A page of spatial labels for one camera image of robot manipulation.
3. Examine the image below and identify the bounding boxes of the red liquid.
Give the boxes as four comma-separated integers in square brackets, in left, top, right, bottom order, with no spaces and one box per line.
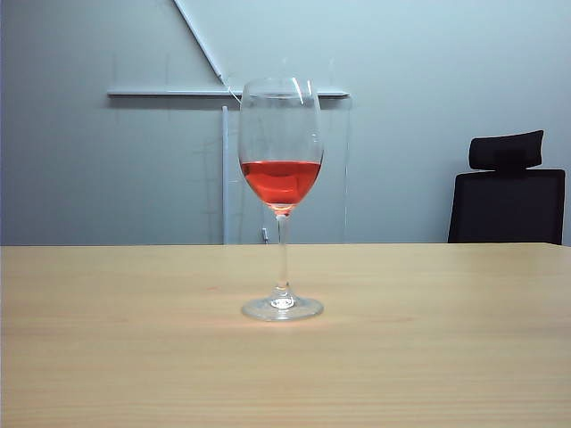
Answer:
[240,159,322,211]

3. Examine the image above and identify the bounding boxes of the clear stemmed wine glass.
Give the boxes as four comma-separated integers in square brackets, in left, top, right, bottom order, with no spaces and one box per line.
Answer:
[238,78,326,323]

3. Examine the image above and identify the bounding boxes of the black office chair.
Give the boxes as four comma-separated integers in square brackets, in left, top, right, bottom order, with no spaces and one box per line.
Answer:
[447,129,567,246]

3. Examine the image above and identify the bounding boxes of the white vertical post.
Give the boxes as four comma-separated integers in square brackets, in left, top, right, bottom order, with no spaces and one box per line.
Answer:
[221,105,231,245]

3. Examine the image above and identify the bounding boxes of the white horizontal wall rail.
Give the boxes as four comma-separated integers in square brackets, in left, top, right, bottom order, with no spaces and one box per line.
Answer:
[106,86,351,100]

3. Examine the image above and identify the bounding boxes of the white diagonal wall rail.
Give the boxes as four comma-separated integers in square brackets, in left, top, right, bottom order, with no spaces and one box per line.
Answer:
[172,0,227,85]

